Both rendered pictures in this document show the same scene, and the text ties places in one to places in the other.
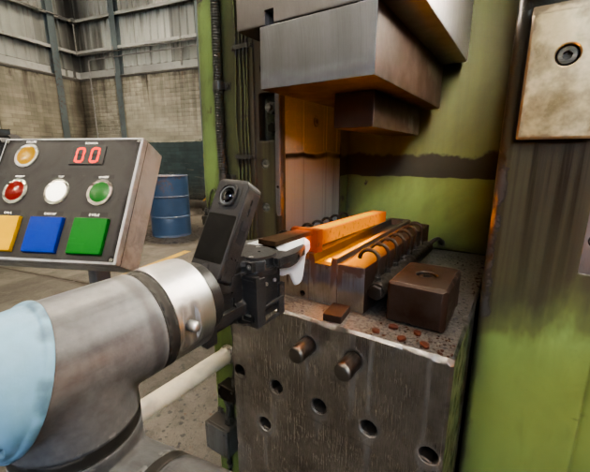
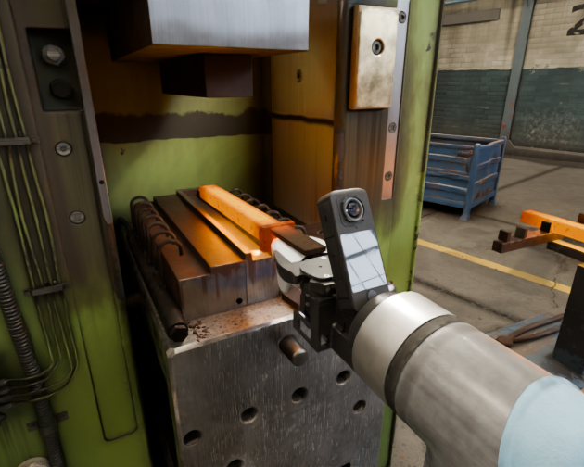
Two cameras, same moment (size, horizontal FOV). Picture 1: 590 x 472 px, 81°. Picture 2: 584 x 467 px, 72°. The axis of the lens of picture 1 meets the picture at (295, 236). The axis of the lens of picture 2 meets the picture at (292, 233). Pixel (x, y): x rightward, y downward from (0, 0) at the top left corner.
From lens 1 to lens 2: 0.49 m
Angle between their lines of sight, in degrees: 60
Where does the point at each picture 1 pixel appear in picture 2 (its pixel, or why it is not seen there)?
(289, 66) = (203, 18)
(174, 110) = not seen: outside the picture
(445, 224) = (222, 183)
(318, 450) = (299, 435)
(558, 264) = (373, 196)
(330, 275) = (271, 267)
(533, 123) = (363, 96)
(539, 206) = (362, 158)
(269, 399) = (239, 435)
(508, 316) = not seen: hidden behind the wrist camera
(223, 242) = (375, 260)
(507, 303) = not seen: hidden behind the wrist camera
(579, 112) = (384, 90)
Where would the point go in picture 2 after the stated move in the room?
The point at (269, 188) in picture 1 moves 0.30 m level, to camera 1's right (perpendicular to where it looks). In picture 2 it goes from (79, 187) to (210, 156)
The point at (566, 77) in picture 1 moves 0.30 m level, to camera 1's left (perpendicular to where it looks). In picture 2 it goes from (377, 64) to (304, 54)
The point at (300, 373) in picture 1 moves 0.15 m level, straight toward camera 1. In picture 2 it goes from (278, 378) to (374, 416)
